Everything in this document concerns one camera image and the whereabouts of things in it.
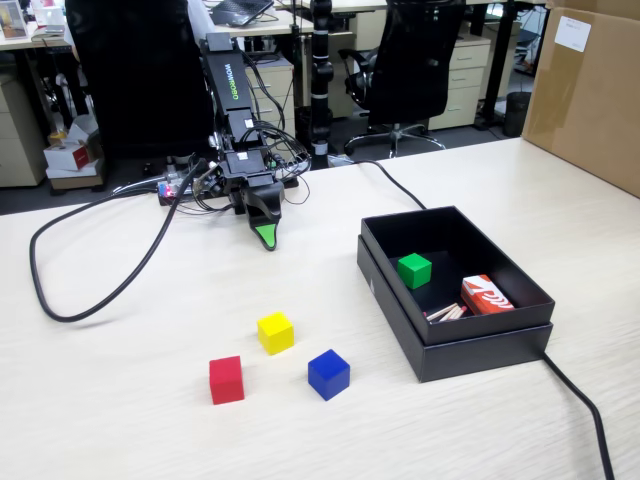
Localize large brown cardboard box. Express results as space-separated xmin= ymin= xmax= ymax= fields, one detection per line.
xmin=519 ymin=0 xmax=640 ymax=197

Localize black mesh chair chrome base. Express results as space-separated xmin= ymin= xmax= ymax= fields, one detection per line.
xmin=337 ymin=0 xmax=467 ymax=159

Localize thick black long cable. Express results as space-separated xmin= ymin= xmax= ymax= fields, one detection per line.
xmin=349 ymin=159 xmax=616 ymax=480

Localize black cardboard box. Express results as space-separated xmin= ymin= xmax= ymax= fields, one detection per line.
xmin=360 ymin=204 xmax=557 ymax=346

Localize green wooden cube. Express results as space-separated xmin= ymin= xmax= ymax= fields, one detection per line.
xmin=397 ymin=252 xmax=433 ymax=290

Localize red wooden cube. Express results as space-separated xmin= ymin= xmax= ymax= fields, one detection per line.
xmin=208 ymin=355 xmax=246 ymax=406

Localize white red small carton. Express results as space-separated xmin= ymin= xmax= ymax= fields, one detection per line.
xmin=43 ymin=114 xmax=105 ymax=192

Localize black laptop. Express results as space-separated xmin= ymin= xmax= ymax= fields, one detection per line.
xmin=208 ymin=0 xmax=276 ymax=28

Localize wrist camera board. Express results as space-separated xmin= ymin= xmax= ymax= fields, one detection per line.
xmin=191 ymin=157 xmax=223 ymax=196

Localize small white desk box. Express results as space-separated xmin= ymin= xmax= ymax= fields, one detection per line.
xmin=36 ymin=6 xmax=67 ymax=32

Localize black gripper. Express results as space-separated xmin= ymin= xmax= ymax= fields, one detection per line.
xmin=220 ymin=147 xmax=286 ymax=252

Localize beige drawer cabinet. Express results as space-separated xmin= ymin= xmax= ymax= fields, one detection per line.
xmin=246 ymin=63 xmax=297 ymax=139
xmin=0 ymin=73 xmax=50 ymax=188
xmin=428 ymin=38 xmax=492 ymax=132

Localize yellow wooden cube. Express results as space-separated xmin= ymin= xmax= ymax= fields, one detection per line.
xmin=256 ymin=311 xmax=295 ymax=356

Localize blue wooden cube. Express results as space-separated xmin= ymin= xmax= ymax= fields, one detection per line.
xmin=307 ymin=348 xmax=351 ymax=402

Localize thin black wire bundle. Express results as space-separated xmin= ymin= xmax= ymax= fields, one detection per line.
xmin=238 ymin=48 xmax=312 ymax=207

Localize framed desk picture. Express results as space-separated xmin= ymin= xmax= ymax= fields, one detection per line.
xmin=0 ymin=0 xmax=30 ymax=41

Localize white shipping label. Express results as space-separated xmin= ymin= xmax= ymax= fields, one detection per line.
xmin=553 ymin=15 xmax=593 ymax=53

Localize black pole white rings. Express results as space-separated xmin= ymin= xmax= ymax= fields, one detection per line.
xmin=308 ymin=0 xmax=335 ymax=170

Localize thick black looped cable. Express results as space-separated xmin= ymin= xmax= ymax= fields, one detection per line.
xmin=28 ymin=158 xmax=211 ymax=323

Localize black waste bin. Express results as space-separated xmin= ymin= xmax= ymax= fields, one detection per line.
xmin=504 ymin=90 xmax=533 ymax=138

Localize orange white matchbox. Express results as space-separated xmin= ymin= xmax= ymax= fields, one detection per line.
xmin=459 ymin=274 xmax=515 ymax=316

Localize black open box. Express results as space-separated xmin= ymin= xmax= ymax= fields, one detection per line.
xmin=356 ymin=234 xmax=555 ymax=384

